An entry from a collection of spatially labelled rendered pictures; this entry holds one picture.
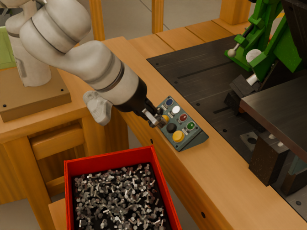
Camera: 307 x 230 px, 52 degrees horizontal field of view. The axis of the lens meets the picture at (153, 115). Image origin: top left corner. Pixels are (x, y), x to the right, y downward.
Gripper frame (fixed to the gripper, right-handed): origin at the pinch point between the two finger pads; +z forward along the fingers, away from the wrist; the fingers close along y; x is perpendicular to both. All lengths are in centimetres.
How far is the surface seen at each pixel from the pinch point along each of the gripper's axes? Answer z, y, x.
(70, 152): 53, 71, 52
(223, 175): 14.3, -13.0, -1.9
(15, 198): 55, 77, 93
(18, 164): 6, 32, 44
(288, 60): 6.6, -6.8, -29.1
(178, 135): 8.6, -0.2, -0.4
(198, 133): 10.9, -2.1, -4.3
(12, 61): 2, 77, 31
